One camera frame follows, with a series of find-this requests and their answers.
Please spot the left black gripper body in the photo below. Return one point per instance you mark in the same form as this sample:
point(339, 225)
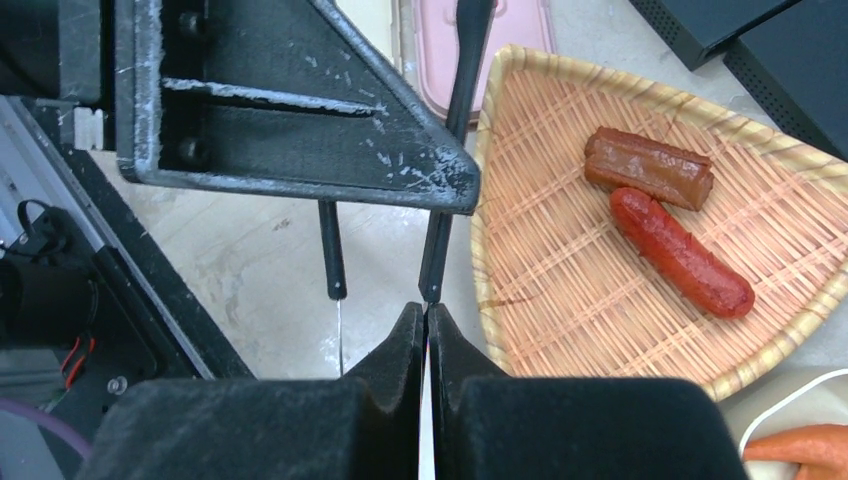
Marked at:
point(58, 50)

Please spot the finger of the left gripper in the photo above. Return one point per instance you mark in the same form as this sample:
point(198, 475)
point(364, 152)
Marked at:
point(280, 98)

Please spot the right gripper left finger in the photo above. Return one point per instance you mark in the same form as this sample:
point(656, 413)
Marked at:
point(363, 425)

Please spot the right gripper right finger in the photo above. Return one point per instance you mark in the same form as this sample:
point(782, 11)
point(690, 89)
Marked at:
point(490, 425)

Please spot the black metal tongs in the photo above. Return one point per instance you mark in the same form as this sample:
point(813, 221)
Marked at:
point(464, 79)

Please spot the woven bamboo basket tray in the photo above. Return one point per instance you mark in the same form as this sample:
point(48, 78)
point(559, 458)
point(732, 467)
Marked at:
point(562, 293)

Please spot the red sausage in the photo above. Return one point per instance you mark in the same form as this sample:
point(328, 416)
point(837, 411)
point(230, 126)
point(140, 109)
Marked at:
point(679, 257)

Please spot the beige lunch box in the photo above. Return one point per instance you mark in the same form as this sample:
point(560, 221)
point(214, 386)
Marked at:
point(792, 399)

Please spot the beige lunch box lid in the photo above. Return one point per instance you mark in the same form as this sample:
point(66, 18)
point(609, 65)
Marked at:
point(378, 21)

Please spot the pink lunch box lid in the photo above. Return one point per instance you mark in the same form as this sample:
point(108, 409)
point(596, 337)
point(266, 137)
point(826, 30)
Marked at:
point(520, 22)

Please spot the dark brown meat slice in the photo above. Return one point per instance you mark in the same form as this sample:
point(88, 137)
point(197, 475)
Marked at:
point(615, 159)

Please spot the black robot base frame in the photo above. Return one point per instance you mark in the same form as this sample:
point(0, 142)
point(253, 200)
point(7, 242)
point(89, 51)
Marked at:
point(90, 306)

